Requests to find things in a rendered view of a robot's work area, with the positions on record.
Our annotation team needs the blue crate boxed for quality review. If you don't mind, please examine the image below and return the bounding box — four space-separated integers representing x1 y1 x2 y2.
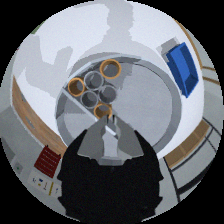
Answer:
161 42 199 98

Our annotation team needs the grey metal sleeve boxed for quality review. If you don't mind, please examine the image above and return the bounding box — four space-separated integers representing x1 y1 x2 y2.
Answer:
84 71 105 91
80 90 99 109
98 83 118 104

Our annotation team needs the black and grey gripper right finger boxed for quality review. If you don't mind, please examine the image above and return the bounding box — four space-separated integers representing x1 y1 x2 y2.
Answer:
113 114 164 181

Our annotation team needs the grey round turntable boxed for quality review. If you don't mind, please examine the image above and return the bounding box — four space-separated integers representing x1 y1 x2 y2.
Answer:
54 54 183 166

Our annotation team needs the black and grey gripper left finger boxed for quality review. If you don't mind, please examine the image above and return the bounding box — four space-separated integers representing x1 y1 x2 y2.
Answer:
57 114 109 181

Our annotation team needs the bronze bushing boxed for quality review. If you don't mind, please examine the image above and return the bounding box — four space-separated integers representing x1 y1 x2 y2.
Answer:
68 77 88 96
100 59 121 79
94 100 112 119

